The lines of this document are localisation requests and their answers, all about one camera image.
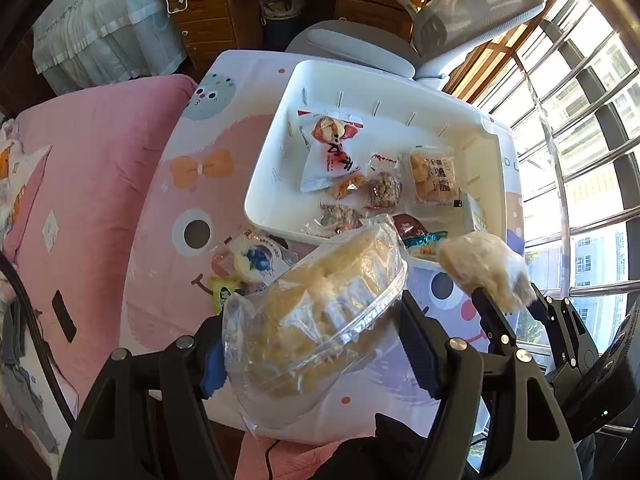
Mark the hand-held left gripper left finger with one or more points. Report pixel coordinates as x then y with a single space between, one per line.
212 375

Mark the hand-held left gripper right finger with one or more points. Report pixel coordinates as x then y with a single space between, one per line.
420 350

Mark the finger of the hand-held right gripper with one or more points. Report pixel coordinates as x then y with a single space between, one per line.
570 335
497 325

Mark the small clear bread bag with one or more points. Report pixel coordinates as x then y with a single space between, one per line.
485 265

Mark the large clear bread bag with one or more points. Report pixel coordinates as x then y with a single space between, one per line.
320 310

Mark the orange white snack packet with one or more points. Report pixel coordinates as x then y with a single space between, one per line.
472 215

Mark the dark red snack packet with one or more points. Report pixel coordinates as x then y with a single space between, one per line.
406 225

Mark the dark snack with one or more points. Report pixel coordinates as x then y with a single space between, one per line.
340 218

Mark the white fried snack packet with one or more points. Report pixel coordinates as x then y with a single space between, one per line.
432 177

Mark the brown nut ball packet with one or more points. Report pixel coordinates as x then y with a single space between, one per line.
382 191

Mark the small orange snack packet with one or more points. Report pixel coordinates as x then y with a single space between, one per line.
346 186

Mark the white red-striped snack packet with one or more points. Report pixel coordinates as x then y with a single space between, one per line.
325 165

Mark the white plastic storage bin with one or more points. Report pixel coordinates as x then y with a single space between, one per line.
390 110

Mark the green snack packet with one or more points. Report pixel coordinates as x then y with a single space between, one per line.
225 294

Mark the teal snack packet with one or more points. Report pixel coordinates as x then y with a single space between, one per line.
425 249

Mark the blueberry cake packet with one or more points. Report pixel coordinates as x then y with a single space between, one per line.
257 260

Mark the printed cartoon tablecloth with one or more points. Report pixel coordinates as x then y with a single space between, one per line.
165 240

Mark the black phone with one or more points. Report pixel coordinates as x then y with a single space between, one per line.
64 316

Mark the metal window railing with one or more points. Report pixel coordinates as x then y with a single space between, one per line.
590 145

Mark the grey patterned cloth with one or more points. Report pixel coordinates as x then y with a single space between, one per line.
20 395

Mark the pink quilt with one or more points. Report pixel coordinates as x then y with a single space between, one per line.
100 170

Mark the printed pillow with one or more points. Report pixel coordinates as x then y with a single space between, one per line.
20 195

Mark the grey office chair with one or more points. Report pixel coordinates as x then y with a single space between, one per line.
350 45

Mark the dark trash can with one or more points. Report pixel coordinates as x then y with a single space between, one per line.
282 30

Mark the wooden desk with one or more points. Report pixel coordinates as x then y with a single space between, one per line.
210 10

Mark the white lace bed skirt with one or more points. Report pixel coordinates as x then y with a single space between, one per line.
100 25

